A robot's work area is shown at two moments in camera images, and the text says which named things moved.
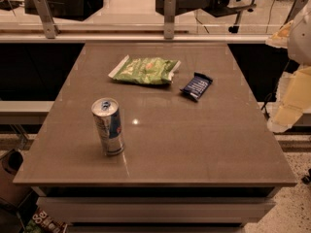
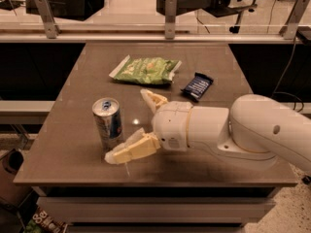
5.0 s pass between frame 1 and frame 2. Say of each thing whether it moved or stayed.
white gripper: moved
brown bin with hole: stayed
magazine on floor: stayed
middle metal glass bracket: stayed
